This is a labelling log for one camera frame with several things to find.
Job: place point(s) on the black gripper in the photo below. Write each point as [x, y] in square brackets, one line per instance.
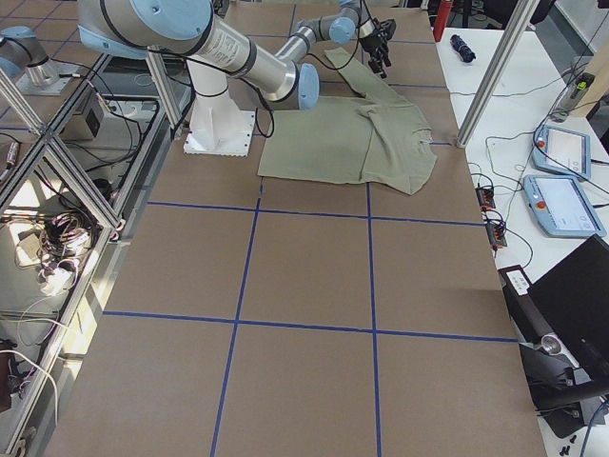
[372, 44]

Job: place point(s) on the olive green long-sleeve shirt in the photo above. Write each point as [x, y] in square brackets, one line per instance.
[376, 135]

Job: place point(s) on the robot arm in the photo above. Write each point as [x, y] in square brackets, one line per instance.
[191, 29]
[23, 57]

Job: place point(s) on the dark blue folded umbrella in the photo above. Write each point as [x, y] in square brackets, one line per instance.
[462, 49]

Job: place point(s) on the orange circuit board module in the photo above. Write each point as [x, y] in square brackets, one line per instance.
[485, 197]

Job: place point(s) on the far blue teach pendant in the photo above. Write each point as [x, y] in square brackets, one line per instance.
[562, 151]

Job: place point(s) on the blue teach pendant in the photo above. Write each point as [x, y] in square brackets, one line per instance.
[561, 207]
[562, 151]

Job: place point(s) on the near blue teach pendant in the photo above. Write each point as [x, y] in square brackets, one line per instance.
[561, 207]

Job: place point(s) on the black laptop computer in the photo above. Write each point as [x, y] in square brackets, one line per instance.
[562, 319]

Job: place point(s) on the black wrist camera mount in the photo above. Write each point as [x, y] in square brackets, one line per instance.
[384, 30]

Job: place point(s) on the aluminium frame post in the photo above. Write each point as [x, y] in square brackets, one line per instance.
[510, 38]

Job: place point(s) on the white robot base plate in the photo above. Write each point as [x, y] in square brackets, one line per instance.
[214, 133]

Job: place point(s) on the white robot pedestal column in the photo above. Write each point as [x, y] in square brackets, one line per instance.
[211, 88]

